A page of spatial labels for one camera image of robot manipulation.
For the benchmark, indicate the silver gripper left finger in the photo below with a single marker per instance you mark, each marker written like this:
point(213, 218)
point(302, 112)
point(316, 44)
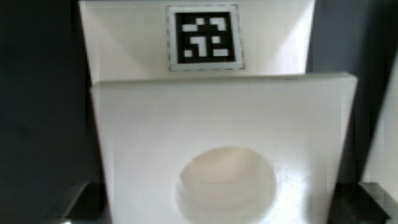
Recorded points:
point(82, 204)

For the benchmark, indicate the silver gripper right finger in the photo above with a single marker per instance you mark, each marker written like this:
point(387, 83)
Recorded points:
point(364, 204)

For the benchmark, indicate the white lamp base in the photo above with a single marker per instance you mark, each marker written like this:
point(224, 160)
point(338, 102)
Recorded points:
point(220, 120)

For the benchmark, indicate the white border frame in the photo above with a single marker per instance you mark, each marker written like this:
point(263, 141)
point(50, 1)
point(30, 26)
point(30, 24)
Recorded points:
point(382, 162)

